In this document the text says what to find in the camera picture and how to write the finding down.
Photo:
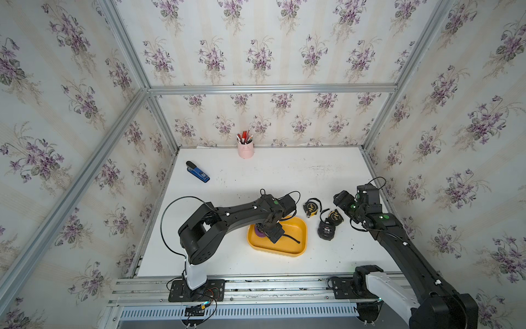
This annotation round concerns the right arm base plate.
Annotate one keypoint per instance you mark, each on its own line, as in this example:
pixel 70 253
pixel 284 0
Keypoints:
pixel 349 289

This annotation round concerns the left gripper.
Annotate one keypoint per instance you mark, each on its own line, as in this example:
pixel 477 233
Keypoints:
pixel 277 234

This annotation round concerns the small yellow black tape measure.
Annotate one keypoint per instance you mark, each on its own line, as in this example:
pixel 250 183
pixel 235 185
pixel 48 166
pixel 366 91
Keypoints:
pixel 312 207

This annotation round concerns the red pens in cup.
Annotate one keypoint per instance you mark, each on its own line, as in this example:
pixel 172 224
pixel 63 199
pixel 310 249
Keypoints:
pixel 244 138

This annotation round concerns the pink pen holder cup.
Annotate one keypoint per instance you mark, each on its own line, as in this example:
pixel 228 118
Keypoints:
pixel 246 151

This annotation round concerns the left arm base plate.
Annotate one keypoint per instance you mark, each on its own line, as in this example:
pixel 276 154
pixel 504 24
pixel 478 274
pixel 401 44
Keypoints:
pixel 212 290

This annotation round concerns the large black tape measure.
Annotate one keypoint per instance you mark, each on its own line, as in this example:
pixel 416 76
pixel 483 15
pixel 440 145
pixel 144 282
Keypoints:
pixel 326 230

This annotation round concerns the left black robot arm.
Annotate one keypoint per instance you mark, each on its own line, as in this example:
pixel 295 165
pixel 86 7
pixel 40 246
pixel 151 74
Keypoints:
pixel 202 233

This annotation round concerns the purple tape measure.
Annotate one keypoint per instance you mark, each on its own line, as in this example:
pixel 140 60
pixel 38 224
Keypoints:
pixel 259 231

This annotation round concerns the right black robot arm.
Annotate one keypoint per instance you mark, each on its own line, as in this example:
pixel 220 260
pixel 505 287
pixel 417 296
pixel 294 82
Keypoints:
pixel 432 302

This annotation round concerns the blue black stapler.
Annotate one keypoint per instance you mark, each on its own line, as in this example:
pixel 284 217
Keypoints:
pixel 197 172

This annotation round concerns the small circuit board with wires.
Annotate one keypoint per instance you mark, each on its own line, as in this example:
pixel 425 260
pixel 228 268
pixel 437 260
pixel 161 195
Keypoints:
pixel 199 314

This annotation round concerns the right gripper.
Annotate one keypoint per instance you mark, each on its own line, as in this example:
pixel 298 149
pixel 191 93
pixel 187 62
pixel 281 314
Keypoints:
pixel 342 204

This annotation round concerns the yellow storage tray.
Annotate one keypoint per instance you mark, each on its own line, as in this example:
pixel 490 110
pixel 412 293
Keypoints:
pixel 293 243

